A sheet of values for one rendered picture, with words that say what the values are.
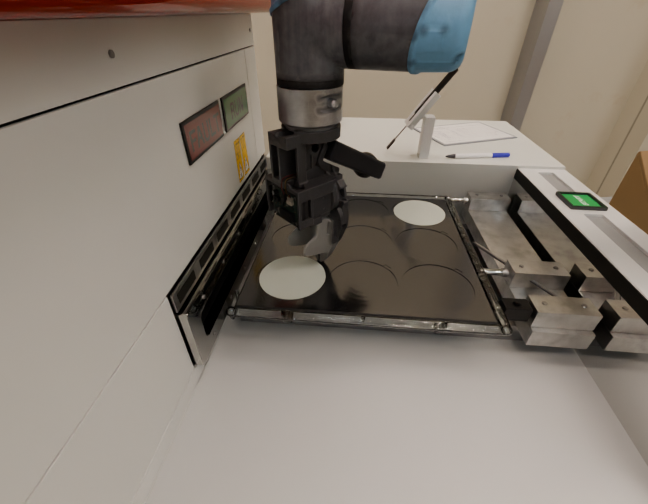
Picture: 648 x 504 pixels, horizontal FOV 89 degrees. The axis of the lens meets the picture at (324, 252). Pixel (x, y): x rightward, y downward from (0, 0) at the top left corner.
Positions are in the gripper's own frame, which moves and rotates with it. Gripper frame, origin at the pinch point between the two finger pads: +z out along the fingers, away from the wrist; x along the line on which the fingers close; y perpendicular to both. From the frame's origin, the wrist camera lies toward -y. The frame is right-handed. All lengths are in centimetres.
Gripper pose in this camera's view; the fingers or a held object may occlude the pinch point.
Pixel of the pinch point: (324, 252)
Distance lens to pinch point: 52.7
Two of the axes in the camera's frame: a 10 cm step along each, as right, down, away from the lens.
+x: 6.6, 4.4, -6.0
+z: 0.0, 8.1, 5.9
